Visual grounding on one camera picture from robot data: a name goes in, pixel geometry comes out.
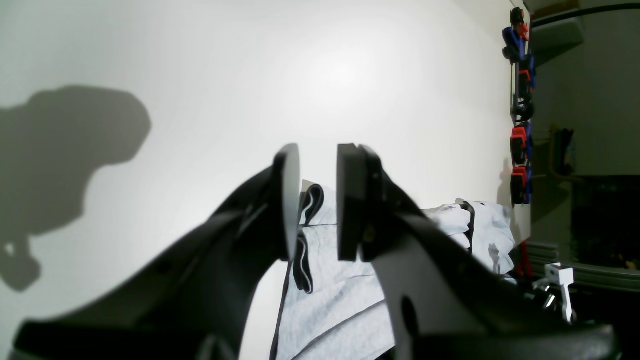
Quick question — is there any top blue red bar clamp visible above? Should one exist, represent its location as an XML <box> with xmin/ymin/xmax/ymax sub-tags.
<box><xmin>510</xmin><ymin>166</ymin><xmax>533</xmax><ymax>205</ymax></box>

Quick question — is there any grey T-shirt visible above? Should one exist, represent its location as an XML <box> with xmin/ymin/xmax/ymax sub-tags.
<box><xmin>270</xmin><ymin>181</ymin><xmax>517</xmax><ymax>360</ymax></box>

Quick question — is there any long blue red bar clamp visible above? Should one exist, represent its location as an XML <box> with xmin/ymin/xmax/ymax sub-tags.
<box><xmin>502</xmin><ymin>7</ymin><xmax>530</xmax><ymax>65</ymax></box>

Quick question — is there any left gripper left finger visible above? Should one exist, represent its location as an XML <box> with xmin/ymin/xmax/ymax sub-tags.
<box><xmin>10</xmin><ymin>144</ymin><xmax>300</xmax><ymax>360</ymax></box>

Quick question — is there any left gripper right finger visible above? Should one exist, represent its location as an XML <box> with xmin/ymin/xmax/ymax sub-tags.
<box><xmin>336</xmin><ymin>144</ymin><xmax>618</xmax><ymax>360</ymax></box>

